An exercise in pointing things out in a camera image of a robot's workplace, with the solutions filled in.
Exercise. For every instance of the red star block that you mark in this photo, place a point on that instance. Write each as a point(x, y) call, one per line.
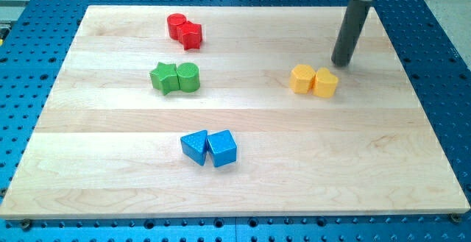
point(190, 35)

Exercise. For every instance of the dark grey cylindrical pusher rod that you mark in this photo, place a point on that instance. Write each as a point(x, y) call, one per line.
point(350, 31)

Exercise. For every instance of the yellow hexagon block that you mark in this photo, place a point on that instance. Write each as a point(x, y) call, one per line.
point(301, 78)

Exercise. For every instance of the wooden board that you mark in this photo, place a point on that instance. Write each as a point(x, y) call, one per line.
point(107, 144)

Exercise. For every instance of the left board clamp screw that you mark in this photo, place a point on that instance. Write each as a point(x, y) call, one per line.
point(25, 224)

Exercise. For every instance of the green star block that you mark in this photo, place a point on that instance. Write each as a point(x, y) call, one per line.
point(164, 78)

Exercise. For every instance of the green cylinder block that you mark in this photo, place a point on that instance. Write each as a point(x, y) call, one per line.
point(188, 76)

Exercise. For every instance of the red cylinder block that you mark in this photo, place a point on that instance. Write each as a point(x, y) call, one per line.
point(173, 21)

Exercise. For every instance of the blue cube block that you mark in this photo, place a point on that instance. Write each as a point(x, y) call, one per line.
point(222, 148)

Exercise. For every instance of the yellow heart block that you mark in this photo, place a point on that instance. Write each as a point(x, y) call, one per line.
point(325, 83)

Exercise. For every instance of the blue triangle block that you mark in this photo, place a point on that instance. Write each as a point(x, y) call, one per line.
point(194, 145)

